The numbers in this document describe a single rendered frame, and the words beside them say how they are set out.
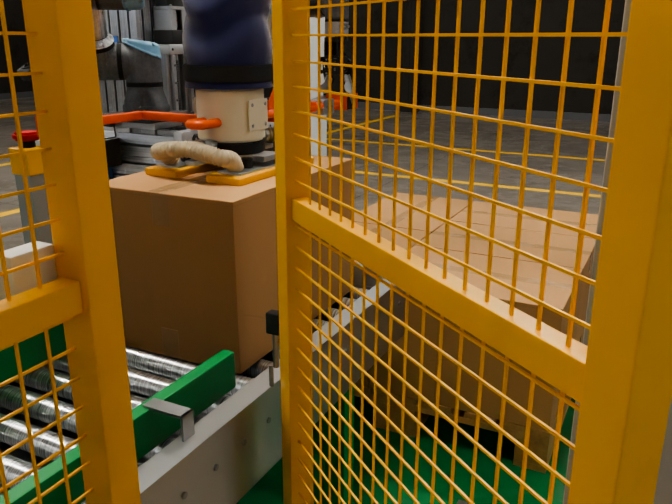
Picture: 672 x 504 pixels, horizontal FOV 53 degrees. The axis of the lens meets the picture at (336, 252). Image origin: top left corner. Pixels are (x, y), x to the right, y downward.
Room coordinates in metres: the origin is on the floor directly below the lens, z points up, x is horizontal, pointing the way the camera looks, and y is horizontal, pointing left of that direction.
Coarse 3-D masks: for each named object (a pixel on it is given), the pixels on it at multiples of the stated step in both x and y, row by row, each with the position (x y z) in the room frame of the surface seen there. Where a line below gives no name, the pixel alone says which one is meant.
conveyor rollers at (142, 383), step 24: (360, 288) 1.93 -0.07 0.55; (336, 312) 1.74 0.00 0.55; (144, 360) 1.46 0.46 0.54; (168, 360) 1.44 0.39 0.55; (264, 360) 1.44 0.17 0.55; (24, 384) 1.39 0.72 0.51; (48, 384) 1.35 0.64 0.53; (144, 384) 1.35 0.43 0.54; (168, 384) 1.33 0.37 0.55; (240, 384) 1.34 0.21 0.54; (48, 408) 1.23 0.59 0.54; (72, 408) 1.22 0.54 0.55; (0, 432) 1.16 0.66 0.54; (24, 432) 1.14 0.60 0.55; (48, 432) 1.14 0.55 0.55; (48, 456) 1.10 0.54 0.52; (144, 456) 1.11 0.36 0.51; (0, 480) 1.02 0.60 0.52
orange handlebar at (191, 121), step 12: (312, 108) 2.05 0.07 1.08; (108, 120) 1.70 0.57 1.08; (120, 120) 1.74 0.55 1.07; (132, 120) 1.78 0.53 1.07; (156, 120) 1.79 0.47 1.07; (168, 120) 1.77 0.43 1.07; (180, 120) 1.75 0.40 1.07; (192, 120) 1.61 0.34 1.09; (204, 120) 1.61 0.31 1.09; (216, 120) 1.64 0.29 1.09
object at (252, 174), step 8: (248, 160) 1.62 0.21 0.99; (272, 160) 1.73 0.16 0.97; (312, 160) 1.81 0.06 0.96; (248, 168) 1.62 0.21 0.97; (256, 168) 1.62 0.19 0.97; (264, 168) 1.64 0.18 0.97; (272, 168) 1.65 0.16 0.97; (208, 176) 1.56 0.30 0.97; (216, 176) 1.55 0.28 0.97; (224, 176) 1.55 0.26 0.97; (232, 176) 1.55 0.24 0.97; (240, 176) 1.55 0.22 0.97; (248, 176) 1.55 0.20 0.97; (256, 176) 1.58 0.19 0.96; (264, 176) 1.61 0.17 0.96; (224, 184) 1.54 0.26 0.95; (232, 184) 1.53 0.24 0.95; (240, 184) 1.52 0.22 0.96
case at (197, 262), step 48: (144, 192) 1.47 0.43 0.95; (192, 192) 1.46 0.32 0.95; (240, 192) 1.46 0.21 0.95; (336, 192) 1.81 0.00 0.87; (144, 240) 1.48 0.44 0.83; (192, 240) 1.42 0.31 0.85; (240, 240) 1.39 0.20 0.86; (144, 288) 1.48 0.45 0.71; (192, 288) 1.42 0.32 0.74; (240, 288) 1.38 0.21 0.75; (336, 288) 1.81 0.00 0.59; (144, 336) 1.49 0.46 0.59; (192, 336) 1.43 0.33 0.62; (240, 336) 1.38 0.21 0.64
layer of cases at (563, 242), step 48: (432, 240) 2.46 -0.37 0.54; (480, 240) 2.46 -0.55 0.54; (528, 240) 2.46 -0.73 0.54; (576, 240) 2.47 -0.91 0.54; (480, 288) 1.95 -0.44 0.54; (528, 288) 1.95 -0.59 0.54; (432, 336) 1.95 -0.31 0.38; (576, 336) 2.17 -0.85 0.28; (384, 384) 2.02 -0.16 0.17; (432, 384) 1.95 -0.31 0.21; (528, 384) 1.81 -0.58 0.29
